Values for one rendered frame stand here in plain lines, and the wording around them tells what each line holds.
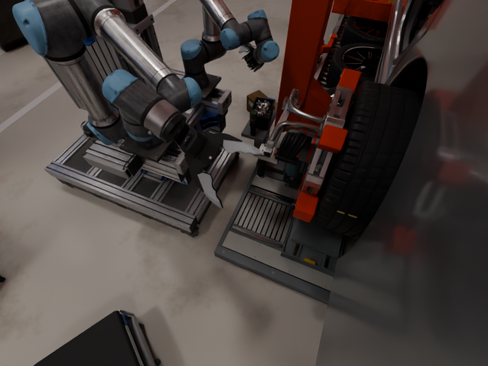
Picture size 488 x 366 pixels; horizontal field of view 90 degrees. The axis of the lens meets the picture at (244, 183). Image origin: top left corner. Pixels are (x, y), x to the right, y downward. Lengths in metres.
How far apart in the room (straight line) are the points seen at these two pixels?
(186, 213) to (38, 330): 1.11
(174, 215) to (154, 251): 0.34
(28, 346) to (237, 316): 1.23
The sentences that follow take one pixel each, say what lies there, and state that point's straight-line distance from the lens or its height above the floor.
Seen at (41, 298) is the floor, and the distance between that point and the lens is 2.17.
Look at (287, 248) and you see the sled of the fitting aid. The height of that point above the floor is 0.15.
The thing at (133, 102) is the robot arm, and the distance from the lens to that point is 0.56.
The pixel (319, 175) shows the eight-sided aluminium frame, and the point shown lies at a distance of 0.94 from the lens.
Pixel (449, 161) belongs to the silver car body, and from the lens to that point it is 0.56.
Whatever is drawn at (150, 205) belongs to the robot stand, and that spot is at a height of 0.23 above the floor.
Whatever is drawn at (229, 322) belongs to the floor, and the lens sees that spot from 1.73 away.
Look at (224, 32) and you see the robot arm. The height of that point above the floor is 1.26.
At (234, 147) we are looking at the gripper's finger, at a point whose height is 1.33.
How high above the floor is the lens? 1.72
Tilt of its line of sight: 57 degrees down
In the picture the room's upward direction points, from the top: straight up
